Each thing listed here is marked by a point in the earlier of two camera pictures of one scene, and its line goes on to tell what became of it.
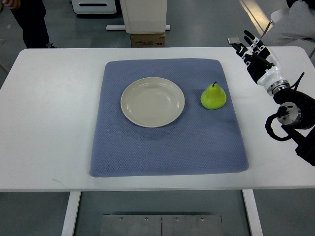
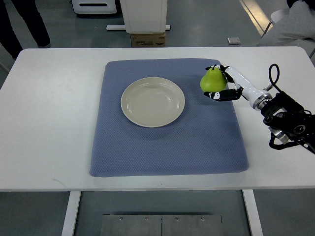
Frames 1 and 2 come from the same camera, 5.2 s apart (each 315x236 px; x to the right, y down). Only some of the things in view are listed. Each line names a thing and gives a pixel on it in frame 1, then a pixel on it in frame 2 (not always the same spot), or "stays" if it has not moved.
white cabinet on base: (142, 16) stays
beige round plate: (152, 102) stays
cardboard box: (148, 40) stays
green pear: (213, 97) → (213, 80)
